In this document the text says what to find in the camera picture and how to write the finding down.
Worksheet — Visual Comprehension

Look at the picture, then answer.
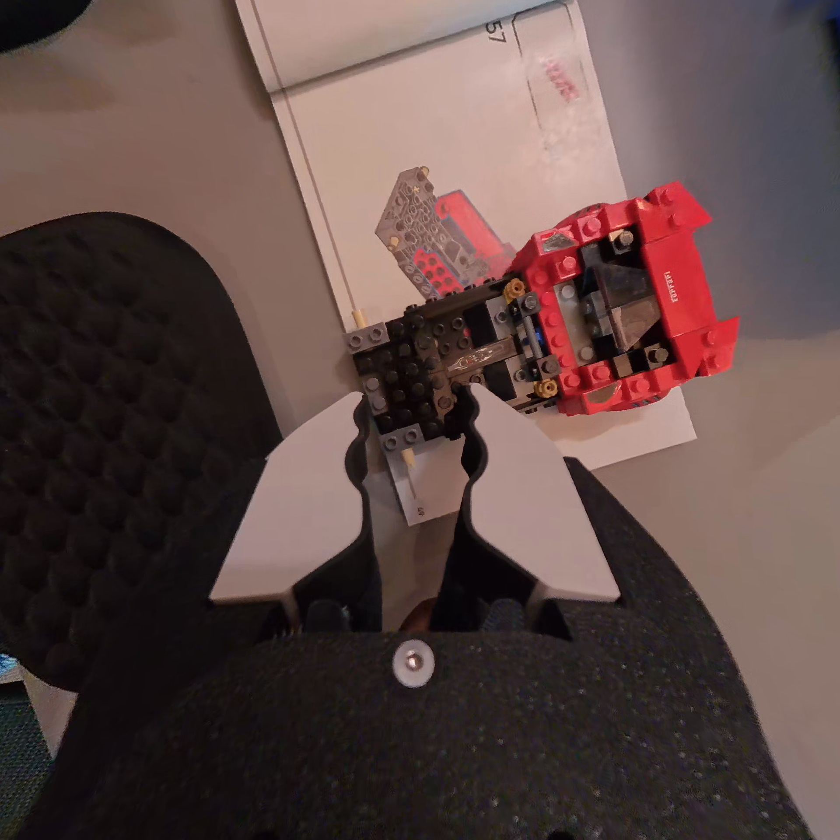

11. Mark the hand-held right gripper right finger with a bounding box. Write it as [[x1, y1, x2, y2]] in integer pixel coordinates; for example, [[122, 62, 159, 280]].
[[447, 381, 620, 607]]

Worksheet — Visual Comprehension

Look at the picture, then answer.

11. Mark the lego instruction booklet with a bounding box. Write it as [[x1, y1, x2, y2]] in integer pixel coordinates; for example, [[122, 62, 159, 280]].
[[233, 0, 698, 527]]

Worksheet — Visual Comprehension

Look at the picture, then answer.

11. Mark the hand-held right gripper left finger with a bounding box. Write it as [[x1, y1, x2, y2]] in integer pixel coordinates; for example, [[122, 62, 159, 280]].
[[209, 390, 382, 609]]

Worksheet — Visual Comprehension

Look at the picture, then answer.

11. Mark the red and black lego car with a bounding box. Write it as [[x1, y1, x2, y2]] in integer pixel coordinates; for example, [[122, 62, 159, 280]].
[[347, 180, 740, 446]]

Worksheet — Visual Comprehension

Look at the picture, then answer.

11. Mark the black quilted chair seat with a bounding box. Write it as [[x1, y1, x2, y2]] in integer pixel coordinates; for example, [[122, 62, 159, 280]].
[[0, 212, 284, 691], [0, 0, 95, 55]]

